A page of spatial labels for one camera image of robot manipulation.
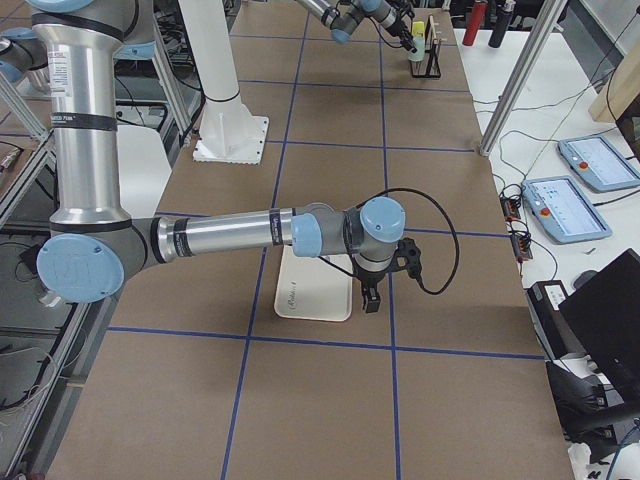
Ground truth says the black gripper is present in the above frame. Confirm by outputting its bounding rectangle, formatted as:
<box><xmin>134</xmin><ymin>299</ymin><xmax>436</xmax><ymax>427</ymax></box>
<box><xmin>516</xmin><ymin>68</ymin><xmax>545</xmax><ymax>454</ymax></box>
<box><xmin>353</xmin><ymin>237</ymin><xmax>422</xmax><ymax>314</ymax></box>
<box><xmin>387</xmin><ymin>10</ymin><xmax>417</xmax><ymax>53</ymax></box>

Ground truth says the green plastic cup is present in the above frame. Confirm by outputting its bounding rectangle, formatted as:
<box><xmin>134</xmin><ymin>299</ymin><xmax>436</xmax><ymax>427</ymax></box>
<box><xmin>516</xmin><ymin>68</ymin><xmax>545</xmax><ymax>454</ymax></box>
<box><xmin>408</xmin><ymin>35</ymin><xmax>426</xmax><ymax>62</ymax></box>

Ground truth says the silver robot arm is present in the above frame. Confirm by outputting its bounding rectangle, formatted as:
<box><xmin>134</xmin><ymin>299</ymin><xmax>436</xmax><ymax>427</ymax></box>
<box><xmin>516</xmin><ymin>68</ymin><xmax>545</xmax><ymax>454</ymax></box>
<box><xmin>28</xmin><ymin>1</ymin><xmax>421</xmax><ymax>313</ymax></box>
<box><xmin>297</xmin><ymin>0</ymin><xmax>417</xmax><ymax>53</ymax></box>

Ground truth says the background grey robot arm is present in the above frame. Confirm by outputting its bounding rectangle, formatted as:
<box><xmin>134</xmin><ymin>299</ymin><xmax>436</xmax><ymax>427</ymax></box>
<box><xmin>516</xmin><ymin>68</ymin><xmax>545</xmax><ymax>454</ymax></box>
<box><xmin>1</xmin><ymin>27</ymin><xmax>49</xmax><ymax>93</ymax></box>

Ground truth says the yellow plastic cup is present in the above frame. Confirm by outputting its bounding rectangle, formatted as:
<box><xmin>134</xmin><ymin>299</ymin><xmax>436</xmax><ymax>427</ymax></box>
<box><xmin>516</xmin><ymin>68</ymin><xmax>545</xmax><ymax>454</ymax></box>
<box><xmin>411</xmin><ymin>21</ymin><xmax>427</xmax><ymax>42</ymax></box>

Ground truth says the beige rabbit tray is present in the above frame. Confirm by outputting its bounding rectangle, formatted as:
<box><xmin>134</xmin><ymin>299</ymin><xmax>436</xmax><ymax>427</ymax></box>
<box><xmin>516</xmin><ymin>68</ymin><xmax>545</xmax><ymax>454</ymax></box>
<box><xmin>274</xmin><ymin>246</ymin><xmax>353</xmax><ymax>322</ymax></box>

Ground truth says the red bottle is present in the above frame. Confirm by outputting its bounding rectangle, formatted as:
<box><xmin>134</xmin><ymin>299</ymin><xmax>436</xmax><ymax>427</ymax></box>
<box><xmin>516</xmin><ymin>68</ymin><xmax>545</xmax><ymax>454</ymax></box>
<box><xmin>462</xmin><ymin>0</ymin><xmax>488</xmax><ymax>46</ymax></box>

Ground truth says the black bottle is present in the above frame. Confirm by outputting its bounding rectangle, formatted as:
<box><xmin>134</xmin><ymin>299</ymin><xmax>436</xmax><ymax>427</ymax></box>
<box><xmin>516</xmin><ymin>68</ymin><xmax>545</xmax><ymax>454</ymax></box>
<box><xmin>488</xmin><ymin>0</ymin><xmax>516</xmax><ymax>48</ymax></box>

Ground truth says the black computer box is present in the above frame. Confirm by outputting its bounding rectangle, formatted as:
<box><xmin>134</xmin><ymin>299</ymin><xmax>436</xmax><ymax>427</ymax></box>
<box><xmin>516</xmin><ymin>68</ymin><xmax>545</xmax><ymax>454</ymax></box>
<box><xmin>526</xmin><ymin>280</ymin><xmax>584</xmax><ymax>359</ymax></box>

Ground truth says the near blue teach pendant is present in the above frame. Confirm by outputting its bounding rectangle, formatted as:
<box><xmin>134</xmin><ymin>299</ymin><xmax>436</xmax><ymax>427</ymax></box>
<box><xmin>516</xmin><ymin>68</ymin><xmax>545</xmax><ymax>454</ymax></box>
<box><xmin>522</xmin><ymin>176</ymin><xmax>612</xmax><ymax>244</ymax></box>

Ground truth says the blue teach pendant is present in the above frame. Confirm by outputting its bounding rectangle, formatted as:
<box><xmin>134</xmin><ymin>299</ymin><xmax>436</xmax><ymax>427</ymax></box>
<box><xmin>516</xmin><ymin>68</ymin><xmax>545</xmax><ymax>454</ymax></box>
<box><xmin>522</xmin><ymin>176</ymin><xmax>612</xmax><ymax>244</ymax></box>
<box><xmin>558</xmin><ymin>135</ymin><xmax>639</xmax><ymax>193</ymax></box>

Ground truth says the far blue teach pendant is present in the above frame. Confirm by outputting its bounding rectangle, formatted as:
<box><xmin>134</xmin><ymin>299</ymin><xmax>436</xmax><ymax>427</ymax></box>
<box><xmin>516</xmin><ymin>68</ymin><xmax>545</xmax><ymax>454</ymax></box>
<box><xmin>558</xmin><ymin>135</ymin><xmax>639</xmax><ymax>193</ymax></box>

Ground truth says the black wire cup rack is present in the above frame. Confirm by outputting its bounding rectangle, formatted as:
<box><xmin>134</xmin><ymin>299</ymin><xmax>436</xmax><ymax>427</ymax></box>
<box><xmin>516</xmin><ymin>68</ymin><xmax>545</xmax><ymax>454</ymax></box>
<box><xmin>408</xmin><ymin>15</ymin><xmax>442</xmax><ymax>79</ymax></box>

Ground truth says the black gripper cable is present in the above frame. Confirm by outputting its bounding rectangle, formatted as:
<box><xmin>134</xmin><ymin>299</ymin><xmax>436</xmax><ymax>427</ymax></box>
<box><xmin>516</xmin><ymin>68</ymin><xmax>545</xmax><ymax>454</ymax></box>
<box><xmin>372</xmin><ymin>187</ymin><xmax>460</xmax><ymax>295</ymax></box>

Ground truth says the grey aluminium frame post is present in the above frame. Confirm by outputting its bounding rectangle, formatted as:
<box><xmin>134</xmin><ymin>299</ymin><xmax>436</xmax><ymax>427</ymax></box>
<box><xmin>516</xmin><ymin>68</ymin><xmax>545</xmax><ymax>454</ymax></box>
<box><xmin>478</xmin><ymin>0</ymin><xmax>568</xmax><ymax>157</ymax></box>

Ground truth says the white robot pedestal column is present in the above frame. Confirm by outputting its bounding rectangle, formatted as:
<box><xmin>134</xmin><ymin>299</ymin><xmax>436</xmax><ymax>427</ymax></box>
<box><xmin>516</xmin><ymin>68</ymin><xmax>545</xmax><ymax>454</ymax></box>
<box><xmin>179</xmin><ymin>0</ymin><xmax>269</xmax><ymax>165</ymax></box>

